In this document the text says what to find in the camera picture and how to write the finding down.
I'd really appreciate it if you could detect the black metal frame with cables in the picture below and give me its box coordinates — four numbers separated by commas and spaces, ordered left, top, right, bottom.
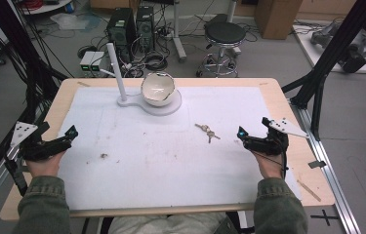
0, 0, 71, 199

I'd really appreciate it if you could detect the white table mat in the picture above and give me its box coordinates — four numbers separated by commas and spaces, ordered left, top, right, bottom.
56, 85, 303, 212

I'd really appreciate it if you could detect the white power supply box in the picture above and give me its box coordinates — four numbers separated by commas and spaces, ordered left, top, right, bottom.
79, 51, 97, 72
89, 51, 105, 72

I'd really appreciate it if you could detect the wooden table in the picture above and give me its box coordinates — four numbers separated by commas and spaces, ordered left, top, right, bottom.
0, 77, 337, 222

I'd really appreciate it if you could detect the black round stool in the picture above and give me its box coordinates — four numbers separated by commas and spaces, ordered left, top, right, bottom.
195, 20, 248, 79

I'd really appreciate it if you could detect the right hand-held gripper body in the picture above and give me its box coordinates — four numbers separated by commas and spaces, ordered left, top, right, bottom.
242, 116, 310, 157

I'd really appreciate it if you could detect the person's right hand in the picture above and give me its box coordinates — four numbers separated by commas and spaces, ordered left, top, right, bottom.
251, 150, 284, 180

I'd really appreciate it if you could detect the black computer tower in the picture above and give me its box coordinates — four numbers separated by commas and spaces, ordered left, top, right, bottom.
105, 7, 137, 47
135, 5, 156, 52

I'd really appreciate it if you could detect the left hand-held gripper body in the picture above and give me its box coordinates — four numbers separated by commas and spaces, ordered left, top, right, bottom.
9, 120, 73, 162

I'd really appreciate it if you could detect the person's left hand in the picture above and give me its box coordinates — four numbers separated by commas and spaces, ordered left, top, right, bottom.
25, 150, 67, 178

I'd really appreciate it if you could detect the white eggshell-shaped bowl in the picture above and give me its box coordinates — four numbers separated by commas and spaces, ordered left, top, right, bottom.
140, 71, 177, 108

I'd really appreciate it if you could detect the black tape piece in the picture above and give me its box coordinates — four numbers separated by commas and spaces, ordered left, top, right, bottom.
307, 159, 328, 170

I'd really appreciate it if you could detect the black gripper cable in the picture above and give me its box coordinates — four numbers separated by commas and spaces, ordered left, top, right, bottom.
254, 136, 290, 180

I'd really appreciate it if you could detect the brown cardboard box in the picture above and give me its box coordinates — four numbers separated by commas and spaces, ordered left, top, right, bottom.
254, 0, 304, 41

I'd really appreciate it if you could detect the bunch of metal keys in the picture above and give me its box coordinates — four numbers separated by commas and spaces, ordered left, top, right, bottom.
194, 123, 222, 144

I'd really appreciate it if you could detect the grey metal stand leg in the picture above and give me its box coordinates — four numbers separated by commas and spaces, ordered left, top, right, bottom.
172, 0, 188, 63

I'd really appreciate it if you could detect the person's lap in light trousers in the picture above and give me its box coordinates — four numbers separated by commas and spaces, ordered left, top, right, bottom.
107, 212, 227, 234

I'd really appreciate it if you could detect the white stand with post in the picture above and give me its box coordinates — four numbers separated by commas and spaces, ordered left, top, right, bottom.
105, 42, 183, 117

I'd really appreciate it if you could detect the thin wooden stick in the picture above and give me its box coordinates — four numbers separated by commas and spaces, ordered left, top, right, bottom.
296, 178, 322, 203

